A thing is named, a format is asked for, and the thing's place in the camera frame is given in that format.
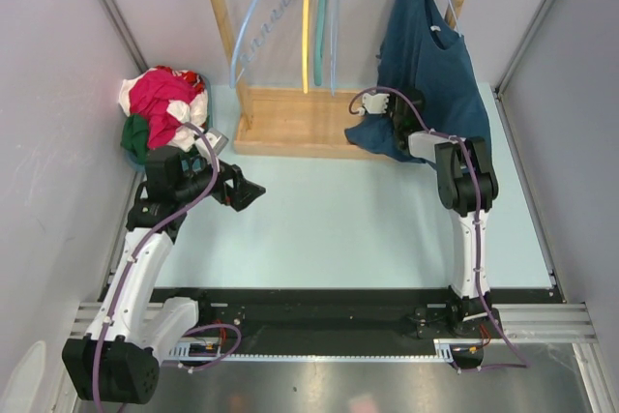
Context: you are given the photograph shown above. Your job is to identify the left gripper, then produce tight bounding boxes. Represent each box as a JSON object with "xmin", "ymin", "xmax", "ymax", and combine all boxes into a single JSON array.
[{"xmin": 173, "ymin": 152, "xmax": 264, "ymax": 211}]

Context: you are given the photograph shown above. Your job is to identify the blue t-shirt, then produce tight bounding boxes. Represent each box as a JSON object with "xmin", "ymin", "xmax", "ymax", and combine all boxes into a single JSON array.
[{"xmin": 343, "ymin": 0, "xmax": 493, "ymax": 165}]

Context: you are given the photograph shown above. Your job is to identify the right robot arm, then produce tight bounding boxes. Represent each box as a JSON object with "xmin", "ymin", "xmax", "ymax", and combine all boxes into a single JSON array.
[{"xmin": 387, "ymin": 90, "xmax": 498, "ymax": 340}]

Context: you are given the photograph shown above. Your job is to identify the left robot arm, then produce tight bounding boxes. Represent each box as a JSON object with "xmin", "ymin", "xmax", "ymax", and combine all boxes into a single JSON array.
[{"xmin": 62, "ymin": 146, "xmax": 266, "ymax": 404}]

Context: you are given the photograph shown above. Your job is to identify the teal hanger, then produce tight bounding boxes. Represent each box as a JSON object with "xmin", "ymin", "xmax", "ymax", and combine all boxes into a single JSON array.
[{"xmin": 313, "ymin": 0, "xmax": 328, "ymax": 87}]

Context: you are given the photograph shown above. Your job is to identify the light blue notched hanger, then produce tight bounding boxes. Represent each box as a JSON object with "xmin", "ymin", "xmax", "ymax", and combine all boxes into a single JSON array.
[{"xmin": 228, "ymin": 0, "xmax": 295, "ymax": 89}]

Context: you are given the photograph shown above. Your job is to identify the yellow hanger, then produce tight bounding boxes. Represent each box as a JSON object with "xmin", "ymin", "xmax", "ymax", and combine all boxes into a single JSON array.
[{"xmin": 301, "ymin": 0, "xmax": 313, "ymax": 94}]

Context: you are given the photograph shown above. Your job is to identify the wooden clothes rack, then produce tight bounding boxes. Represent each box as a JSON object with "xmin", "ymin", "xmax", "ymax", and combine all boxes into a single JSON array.
[{"xmin": 195, "ymin": 0, "xmax": 483, "ymax": 161}]

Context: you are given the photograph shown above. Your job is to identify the white garment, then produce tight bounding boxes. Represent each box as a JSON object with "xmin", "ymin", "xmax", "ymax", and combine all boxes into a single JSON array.
[{"xmin": 118, "ymin": 76, "xmax": 209, "ymax": 151}]

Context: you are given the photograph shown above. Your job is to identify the teal laundry basket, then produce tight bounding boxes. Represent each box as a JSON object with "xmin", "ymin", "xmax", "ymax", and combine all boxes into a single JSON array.
[{"xmin": 122, "ymin": 66, "xmax": 212, "ymax": 172}]

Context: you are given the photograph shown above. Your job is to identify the green garment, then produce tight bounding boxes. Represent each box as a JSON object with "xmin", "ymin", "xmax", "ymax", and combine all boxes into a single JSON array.
[{"xmin": 121, "ymin": 114, "xmax": 149, "ymax": 165}]

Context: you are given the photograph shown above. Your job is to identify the red patterned garment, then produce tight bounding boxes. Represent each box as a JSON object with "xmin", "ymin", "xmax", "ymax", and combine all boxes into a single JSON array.
[{"xmin": 171, "ymin": 70, "xmax": 205, "ymax": 93}]

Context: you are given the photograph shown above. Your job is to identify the pink garment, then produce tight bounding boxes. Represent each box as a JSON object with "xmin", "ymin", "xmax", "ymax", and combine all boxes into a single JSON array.
[{"xmin": 129, "ymin": 68, "xmax": 197, "ymax": 150}]

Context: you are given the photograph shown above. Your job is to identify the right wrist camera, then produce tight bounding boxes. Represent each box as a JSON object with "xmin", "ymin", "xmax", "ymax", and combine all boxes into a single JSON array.
[{"xmin": 357, "ymin": 93, "xmax": 390, "ymax": 116}]

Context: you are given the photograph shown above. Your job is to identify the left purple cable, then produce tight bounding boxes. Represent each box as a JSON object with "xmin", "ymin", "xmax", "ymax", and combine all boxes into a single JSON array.
[{"xmin": 91, "ymin": 121, "xmax": 219, "ymax": 412}]

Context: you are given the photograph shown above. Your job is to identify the purple cable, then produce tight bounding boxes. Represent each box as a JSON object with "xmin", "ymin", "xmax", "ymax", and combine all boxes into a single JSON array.
[
  {"xmin": 348, "ymin": 87, "xmax": 531, "ymax": 369},
  {"xmin": 91, "ymin": 121, "xmax": 219, "ymax": 412}
]

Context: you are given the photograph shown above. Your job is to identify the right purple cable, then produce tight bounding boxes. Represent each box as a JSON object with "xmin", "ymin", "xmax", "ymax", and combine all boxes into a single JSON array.
[{"xmin": 348, "ymin": 87, "xmax": 531, "ymax": 369}]

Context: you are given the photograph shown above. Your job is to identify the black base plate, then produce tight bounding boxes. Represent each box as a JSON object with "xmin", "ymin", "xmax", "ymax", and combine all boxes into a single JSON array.
[{"xmin": 99, "ymin": 286, "xmax": 565, "ymax": 354}]

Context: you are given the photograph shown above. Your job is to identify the white cable duct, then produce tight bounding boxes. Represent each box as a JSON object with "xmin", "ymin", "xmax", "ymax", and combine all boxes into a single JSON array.
[{"xmin": 163, "ymin": 339, "xmax": 486, "ymax": 370}]

